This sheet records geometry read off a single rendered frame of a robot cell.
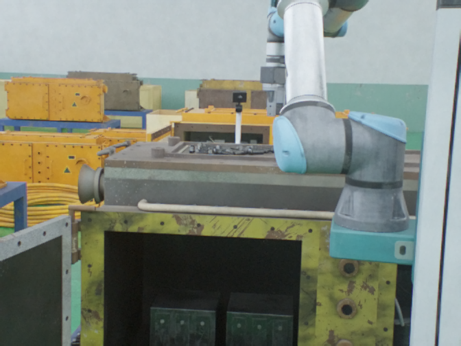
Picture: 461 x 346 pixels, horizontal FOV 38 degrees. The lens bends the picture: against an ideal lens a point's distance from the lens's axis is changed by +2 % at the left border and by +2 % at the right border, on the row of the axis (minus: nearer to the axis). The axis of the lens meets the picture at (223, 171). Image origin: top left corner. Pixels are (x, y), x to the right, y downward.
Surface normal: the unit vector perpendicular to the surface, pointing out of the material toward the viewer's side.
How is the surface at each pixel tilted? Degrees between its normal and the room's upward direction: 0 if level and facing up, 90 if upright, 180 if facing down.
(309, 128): 56
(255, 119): 90
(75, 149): 90
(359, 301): 90
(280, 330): 90
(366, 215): 72
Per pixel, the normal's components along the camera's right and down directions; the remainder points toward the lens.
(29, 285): 0.95, 0.07
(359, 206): -0.53, -0.18
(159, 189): -0.09, 0.16
